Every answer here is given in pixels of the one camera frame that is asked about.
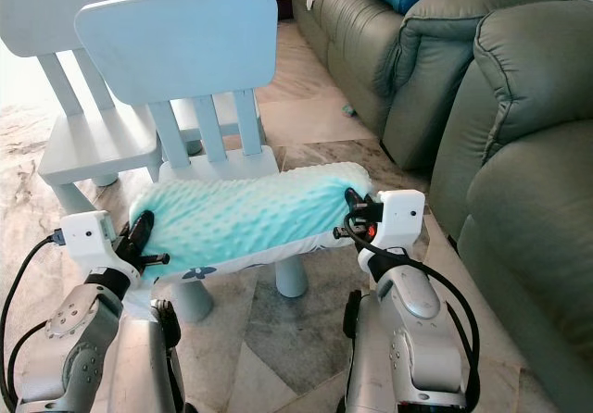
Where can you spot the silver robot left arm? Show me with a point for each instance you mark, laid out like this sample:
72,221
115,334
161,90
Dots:
79,348

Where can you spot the teal dimpled pillow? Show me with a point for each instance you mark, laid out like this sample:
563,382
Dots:
250,214

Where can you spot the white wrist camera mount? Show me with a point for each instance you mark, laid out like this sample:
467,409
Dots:
403,219
88,237

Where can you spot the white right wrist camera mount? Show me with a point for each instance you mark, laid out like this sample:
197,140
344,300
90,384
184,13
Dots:
403,219

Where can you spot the small teal ball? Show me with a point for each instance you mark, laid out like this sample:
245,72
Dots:
348,111

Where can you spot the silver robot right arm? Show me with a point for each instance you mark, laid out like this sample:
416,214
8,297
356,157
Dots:
417,330

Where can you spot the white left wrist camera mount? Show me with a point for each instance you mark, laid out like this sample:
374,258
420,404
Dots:
88,237

